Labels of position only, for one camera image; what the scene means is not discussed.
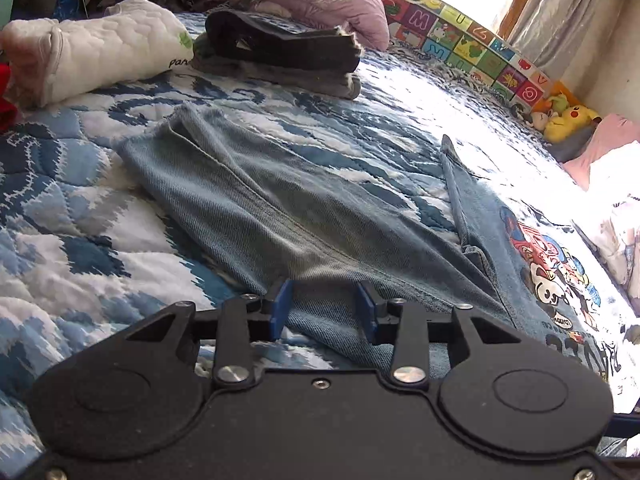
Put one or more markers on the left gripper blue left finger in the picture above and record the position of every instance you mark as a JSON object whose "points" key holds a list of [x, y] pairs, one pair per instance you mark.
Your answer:
{"points": [[243, 320]]}

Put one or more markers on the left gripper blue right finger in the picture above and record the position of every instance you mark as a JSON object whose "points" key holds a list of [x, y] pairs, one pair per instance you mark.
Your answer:
{"points": [[403, 324]]}

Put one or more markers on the blue denim jacket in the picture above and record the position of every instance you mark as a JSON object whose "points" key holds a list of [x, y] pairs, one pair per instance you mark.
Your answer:
{"points": [[263, 209]]}

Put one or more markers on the black folded clothes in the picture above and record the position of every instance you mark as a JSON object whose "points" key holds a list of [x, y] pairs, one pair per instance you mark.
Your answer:
{"points": [[241, 45]]}

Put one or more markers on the blue white patterned quilt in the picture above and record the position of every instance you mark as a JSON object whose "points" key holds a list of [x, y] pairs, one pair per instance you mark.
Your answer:
{"points": [[86, 251]]}

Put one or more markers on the yellow plush toy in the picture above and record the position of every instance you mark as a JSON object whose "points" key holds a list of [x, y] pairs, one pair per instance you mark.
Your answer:
{"points": [[558, 119]]}

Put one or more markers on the colourful alphabet foam mat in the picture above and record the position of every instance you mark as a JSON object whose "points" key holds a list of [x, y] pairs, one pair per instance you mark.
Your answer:
{"points": [[442, 31]]}

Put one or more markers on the white rolled quilted cloth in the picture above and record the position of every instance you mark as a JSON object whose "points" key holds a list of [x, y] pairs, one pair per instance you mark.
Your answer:
{"points": [[53, 60]]}

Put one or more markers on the grey window curtain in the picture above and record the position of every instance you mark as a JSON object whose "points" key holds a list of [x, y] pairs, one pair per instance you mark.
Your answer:
{"points": [[566, 38]]}

